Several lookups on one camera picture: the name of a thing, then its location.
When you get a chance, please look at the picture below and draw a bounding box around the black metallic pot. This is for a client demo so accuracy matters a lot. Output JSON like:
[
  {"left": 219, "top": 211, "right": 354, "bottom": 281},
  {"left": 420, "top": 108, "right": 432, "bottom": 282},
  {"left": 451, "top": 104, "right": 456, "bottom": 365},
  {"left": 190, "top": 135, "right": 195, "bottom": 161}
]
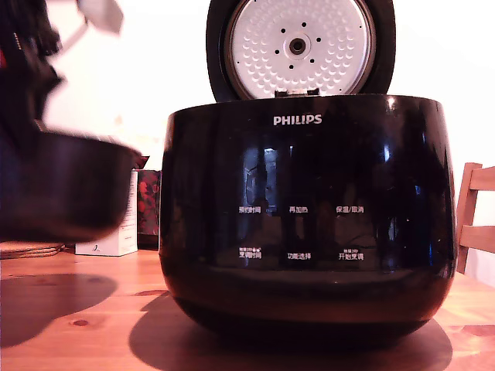
[{"left": 0, "top": 130, "right": 143, "bottom": 245}]

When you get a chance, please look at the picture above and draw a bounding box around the black rice cooker lid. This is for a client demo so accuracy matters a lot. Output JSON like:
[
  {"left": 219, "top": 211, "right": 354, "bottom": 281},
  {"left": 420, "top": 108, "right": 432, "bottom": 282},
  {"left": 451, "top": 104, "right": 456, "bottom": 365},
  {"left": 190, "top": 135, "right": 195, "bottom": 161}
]
[{"left": 206, "top": 0, "right": 397, "bottom": 104}]

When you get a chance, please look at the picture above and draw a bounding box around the black Philips rice cooker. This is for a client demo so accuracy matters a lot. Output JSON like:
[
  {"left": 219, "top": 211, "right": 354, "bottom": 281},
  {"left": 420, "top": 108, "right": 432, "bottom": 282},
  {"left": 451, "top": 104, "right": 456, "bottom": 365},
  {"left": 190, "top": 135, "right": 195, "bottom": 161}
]
[{"left": 158, "top": 94, "right": 458, "bottom": 345}]

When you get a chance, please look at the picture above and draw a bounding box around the red floral box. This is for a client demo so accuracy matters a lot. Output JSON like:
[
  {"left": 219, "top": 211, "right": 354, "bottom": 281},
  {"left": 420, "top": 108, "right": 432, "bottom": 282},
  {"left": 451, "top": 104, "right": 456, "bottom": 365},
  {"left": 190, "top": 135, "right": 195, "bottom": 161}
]
[{"left": 135, "top": 168, "right": 163, "bottom": 249}]

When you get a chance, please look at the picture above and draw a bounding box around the white Porlex box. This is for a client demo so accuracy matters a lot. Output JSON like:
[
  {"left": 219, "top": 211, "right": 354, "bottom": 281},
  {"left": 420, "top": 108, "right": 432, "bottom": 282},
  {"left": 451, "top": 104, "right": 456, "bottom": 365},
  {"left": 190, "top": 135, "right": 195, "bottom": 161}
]
[{"left": 74, "top": 169, "right": 139, "bottom": 257}]

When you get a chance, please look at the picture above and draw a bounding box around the wooden chair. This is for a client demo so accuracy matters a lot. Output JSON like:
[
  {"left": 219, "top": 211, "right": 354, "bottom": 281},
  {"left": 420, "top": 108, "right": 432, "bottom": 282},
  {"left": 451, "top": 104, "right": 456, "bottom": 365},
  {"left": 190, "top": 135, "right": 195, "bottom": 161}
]
[{"left": 456, "top": 162, "right": 495, "bottom": 276}]

